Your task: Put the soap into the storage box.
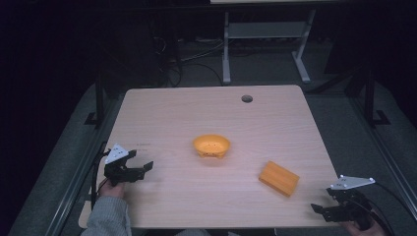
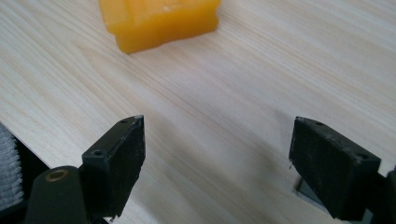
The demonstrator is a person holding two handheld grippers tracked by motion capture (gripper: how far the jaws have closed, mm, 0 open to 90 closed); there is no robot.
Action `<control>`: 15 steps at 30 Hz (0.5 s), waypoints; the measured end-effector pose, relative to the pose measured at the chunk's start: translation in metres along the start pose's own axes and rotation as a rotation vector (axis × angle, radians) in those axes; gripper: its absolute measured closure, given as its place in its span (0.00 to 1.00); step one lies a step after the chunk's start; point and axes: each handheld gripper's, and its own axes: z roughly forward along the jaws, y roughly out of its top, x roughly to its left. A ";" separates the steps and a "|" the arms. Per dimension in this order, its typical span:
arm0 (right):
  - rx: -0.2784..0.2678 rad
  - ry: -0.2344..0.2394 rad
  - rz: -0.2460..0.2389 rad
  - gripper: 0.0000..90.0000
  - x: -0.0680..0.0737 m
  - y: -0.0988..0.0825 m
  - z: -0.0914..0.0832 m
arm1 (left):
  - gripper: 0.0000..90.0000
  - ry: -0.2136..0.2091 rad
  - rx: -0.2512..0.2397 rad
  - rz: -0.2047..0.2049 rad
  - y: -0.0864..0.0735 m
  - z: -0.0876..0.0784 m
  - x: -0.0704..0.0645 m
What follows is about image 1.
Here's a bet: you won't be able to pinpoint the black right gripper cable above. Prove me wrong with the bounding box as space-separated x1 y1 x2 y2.
347 181 417 236

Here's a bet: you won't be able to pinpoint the aluminium floor rail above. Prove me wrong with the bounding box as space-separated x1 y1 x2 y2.
40 97 114 236
347 96 417 227

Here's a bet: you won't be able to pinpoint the person's right hand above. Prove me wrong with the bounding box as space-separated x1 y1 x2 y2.
339 212 388 236

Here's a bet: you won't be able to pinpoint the person's left hand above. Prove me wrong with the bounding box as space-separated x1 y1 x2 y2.
97 178 127 200

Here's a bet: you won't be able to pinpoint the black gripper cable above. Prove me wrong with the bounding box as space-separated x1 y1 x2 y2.
89 147 113 211
347 181 417 236

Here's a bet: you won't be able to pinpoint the black metal stand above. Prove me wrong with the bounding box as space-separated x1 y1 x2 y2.
84 70 106 128
363 63 391 128

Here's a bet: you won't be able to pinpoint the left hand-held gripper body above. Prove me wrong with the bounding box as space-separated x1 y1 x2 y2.
103 143 146 188

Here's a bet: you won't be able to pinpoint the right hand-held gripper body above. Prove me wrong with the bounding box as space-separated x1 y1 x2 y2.
324 174 377 231

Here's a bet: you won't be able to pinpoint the white metal desk frame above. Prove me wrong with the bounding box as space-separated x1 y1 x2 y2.
221 9 318 86

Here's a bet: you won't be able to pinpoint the black floor cables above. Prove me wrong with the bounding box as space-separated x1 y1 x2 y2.
153 33 227 89

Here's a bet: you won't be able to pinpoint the orange plastic bowl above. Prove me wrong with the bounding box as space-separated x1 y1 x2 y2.
192 134 232 160

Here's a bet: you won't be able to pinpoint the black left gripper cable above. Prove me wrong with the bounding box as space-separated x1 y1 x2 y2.
89 147 113 211

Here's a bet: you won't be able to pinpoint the orange rectangular block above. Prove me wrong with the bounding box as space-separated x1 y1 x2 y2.
258 159 301 198

